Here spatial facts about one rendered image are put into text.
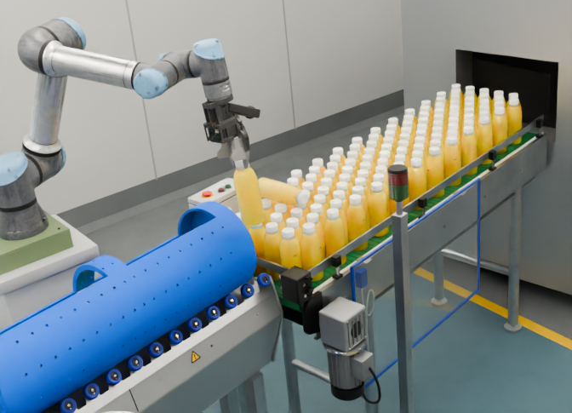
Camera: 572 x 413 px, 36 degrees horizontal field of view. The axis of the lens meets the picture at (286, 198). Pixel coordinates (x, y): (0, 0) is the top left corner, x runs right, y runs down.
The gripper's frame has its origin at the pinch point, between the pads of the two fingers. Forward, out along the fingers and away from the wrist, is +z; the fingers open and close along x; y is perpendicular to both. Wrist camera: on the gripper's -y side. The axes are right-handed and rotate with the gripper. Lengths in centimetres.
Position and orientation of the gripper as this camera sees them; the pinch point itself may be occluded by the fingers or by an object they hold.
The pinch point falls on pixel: (241, 162)
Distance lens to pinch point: 243.7
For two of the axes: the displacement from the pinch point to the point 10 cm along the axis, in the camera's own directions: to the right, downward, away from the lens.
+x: 6.9, 1.4, -7.1
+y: -6.9, 4.0, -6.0
